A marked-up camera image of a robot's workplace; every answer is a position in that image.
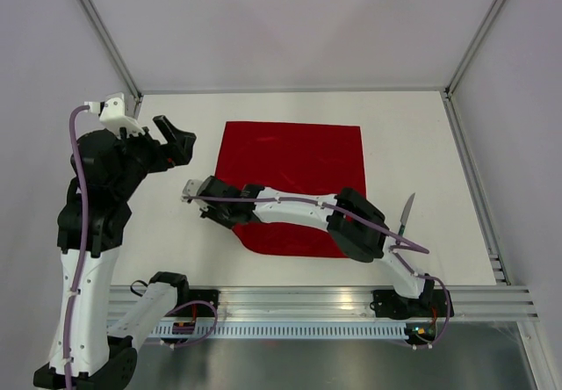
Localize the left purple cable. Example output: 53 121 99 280
63 104 96 389

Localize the green handled table knife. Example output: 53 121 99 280
398 193 415 236

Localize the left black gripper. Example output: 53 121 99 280
113 114 196 198

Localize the left aluminium frame post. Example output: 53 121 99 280
76 0 142 100

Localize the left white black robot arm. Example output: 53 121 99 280
33 115 197 389

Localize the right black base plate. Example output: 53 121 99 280
370 289 455 321

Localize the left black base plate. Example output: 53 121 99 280
186 289 220 319

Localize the purple cable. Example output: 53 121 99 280
63 104 96 389
186 194 453 350

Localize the aluminium mounting rail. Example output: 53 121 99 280
100 286 539 321

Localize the white slotted cable duct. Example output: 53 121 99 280
153 322 407 341

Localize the right aluminium frame post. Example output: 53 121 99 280
443 0 508 98

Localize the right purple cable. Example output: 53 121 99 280
186 194 453 350

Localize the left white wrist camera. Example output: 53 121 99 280
84 92 146 140

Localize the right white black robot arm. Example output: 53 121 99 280
184 176 451 320

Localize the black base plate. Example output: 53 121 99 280
186 289 220 319
370 289 455 321

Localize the red cloth napkin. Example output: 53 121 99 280
215 121 366 258

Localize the aluminium frame post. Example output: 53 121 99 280
76 0 142 100
443 0 508 98

